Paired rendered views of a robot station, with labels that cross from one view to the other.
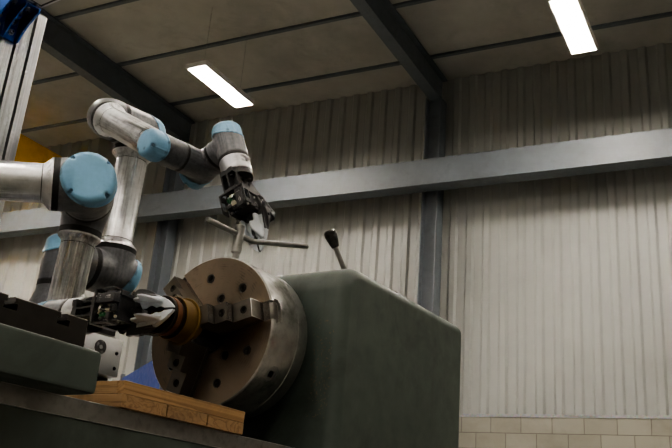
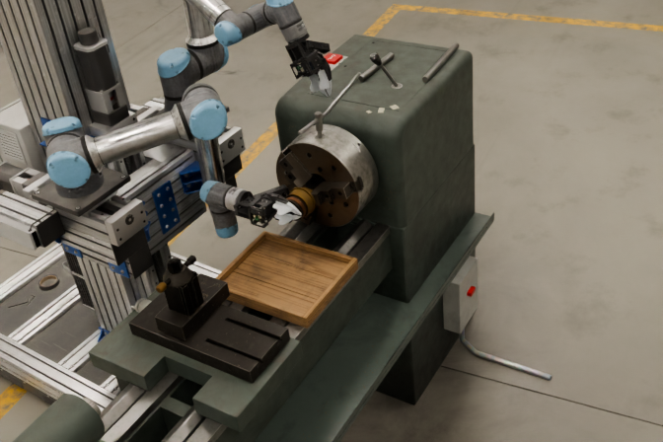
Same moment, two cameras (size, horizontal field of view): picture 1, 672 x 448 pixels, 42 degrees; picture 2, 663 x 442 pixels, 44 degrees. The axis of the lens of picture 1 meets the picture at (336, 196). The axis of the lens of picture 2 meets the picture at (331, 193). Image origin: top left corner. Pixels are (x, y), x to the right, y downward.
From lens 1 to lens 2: 1.87 m
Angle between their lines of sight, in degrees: 56
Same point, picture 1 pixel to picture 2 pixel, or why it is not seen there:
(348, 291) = (400, 142)
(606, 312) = not seen: outside the picture
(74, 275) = (211, 148)
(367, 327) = (413, 145)
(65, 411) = not seen: hidden behind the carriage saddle
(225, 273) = (319, 155)
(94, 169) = (211, 117)
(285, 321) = (365, 184)
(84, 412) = not seen: hidden behind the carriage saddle
